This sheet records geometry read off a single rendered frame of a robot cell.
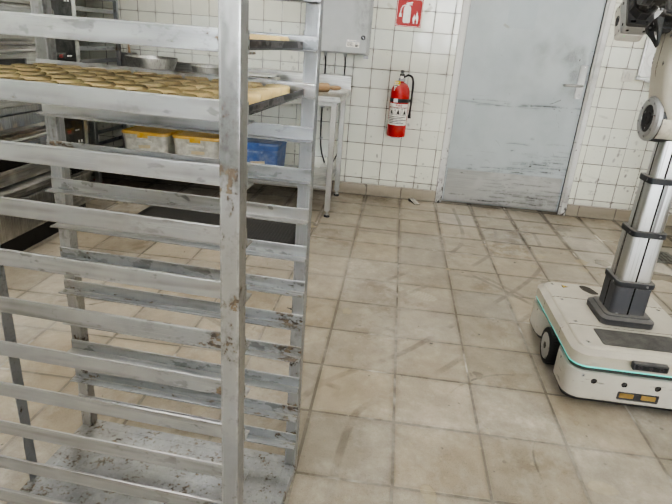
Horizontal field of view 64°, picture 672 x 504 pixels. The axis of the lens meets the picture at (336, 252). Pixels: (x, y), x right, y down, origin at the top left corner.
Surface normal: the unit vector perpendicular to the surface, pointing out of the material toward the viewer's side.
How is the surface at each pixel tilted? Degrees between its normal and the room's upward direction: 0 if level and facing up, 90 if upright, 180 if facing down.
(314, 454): 0
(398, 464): 0
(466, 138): 90
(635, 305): 90
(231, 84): 90
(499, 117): 90
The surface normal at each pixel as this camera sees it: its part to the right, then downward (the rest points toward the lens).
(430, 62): -0.12, 0.36
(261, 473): 0.07, -0.93
